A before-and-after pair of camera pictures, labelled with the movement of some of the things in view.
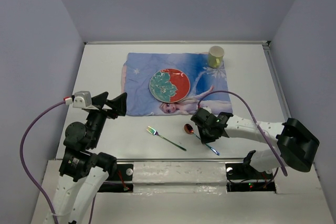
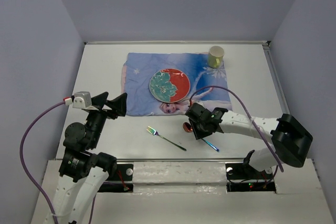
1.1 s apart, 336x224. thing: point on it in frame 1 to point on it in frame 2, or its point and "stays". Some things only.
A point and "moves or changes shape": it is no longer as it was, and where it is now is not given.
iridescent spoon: (189, 129) moves or changes shape
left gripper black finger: (118, 104) stays
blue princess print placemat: (209, 88) stays
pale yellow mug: (215, 56) stays
